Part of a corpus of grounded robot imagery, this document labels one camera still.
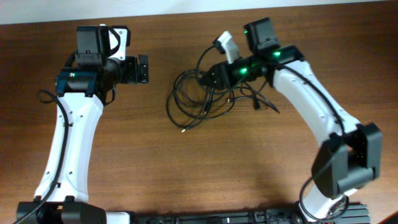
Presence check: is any black cable bundle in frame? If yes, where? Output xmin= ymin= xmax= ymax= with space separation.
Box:
xmin=165 ymin=68 xmax=280 ymax=133

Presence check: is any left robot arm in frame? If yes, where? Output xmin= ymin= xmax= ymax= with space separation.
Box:
xmin=16 ymin=24 xmax=149 ymax=223

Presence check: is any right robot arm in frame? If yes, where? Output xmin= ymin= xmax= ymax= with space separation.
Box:
xmin=199 ymin=18 xmax=382 ymax=223

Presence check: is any right camera black cable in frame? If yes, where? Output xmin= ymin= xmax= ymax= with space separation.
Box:
xmin=195 ymin=45 xmax=218 ymax=78

